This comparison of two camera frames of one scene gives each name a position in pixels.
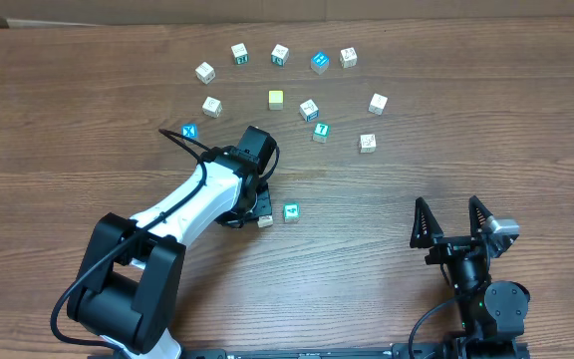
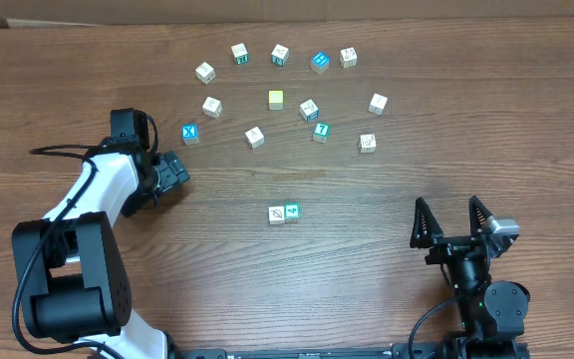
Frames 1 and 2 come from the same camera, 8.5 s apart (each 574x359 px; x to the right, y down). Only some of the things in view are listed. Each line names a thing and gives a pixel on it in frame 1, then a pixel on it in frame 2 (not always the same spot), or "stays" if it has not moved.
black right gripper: x=448 y=246 stays
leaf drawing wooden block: x=265 y=220 → x=276 y=214
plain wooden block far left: x=205 y=73 stays
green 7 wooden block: x=321 y=132 stays
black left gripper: x=263 y=203 → x=170 y=167
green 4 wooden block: x=291 y=212 stays
